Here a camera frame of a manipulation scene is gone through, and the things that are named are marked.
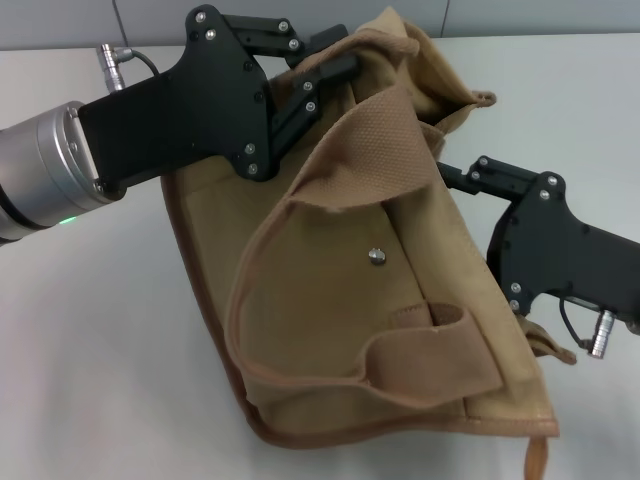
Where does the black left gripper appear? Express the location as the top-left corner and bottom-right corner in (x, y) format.
(78, 5), (360, 195)

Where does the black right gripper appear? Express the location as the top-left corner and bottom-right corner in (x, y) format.
(436, 154), (640, 331)

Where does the khaki canvas food bag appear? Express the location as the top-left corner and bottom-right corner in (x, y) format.
(159, 5), (579, 480)

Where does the left gripper connector with cable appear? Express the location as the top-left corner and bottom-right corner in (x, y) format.
(97, 43), (162, 95)

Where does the gripper connector with cable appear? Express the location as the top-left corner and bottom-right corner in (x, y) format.
(97, 43), (162, 95)
(557, 294), (620, 360)

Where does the right gripper connector with cable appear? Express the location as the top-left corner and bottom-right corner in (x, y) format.
(557, 294), (620, 360)

